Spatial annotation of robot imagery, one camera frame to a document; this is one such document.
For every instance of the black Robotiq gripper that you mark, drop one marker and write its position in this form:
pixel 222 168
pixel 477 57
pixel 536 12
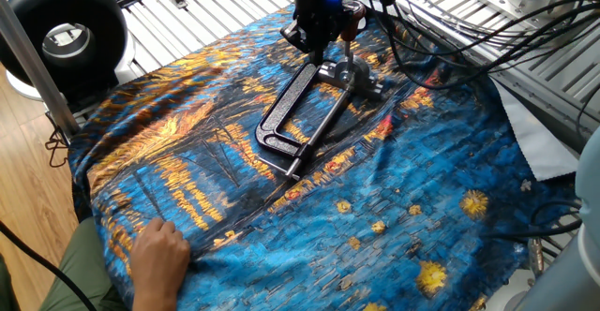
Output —
pixel 319 4

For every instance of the black C-clamp with steel screw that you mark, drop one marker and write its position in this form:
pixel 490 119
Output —
pixel 281 128

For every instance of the person's bare forearm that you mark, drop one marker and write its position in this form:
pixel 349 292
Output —
pixel 152 305

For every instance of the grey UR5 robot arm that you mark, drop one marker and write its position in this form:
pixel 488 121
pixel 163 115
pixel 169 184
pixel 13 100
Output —
pixel 569 255

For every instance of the silver lever mechanism block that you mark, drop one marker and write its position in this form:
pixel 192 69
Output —
pixel 358 74

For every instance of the person's bare hand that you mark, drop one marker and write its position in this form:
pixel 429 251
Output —
pixel 159 255

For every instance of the blue and yellow painting cloth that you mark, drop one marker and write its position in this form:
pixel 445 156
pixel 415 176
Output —
pixel 375 208

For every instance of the olive green trousers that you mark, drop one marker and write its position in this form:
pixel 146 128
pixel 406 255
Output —
pixel 79 269

